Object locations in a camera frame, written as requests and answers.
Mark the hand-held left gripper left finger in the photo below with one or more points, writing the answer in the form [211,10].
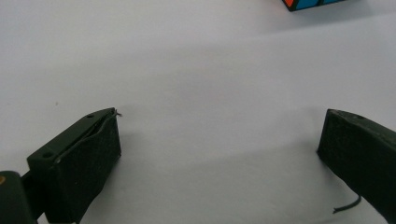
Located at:
[81,168]

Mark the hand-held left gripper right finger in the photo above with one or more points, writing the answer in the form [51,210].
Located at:
[364,155]

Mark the multicoloured puzzle cube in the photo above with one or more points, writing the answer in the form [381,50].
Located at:
[306,3]

